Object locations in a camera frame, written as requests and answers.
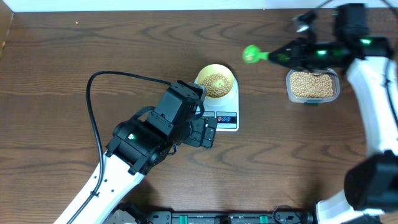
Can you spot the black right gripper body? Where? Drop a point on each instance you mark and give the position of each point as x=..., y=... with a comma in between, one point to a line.
x=319, y=55

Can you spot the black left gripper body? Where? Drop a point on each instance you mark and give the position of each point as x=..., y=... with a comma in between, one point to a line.
x=195, y=138

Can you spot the green plastic measuring scoop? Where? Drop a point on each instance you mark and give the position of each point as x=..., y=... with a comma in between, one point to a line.
x=253, y=54

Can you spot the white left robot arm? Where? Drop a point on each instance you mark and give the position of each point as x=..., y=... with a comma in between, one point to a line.
x=138, y=145

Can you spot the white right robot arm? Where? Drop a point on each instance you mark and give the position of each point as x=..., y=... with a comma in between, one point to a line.
x=370, y=188

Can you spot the white digital kitchen scale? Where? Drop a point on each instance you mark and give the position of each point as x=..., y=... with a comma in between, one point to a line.
x=225, y=110

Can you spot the soybeans in yellow bowl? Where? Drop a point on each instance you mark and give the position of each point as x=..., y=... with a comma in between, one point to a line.
x=217, y=85

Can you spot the yellow plastic bowl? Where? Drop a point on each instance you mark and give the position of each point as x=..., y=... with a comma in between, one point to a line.
x=216, y=68

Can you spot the clear container of soybeans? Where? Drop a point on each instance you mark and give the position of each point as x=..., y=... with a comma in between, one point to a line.
x=320, y=86

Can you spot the cardboard side panel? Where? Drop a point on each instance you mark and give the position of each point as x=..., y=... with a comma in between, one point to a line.
x=6, y=18

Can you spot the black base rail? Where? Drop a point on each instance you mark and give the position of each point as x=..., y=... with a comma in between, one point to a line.
x=131, y=213

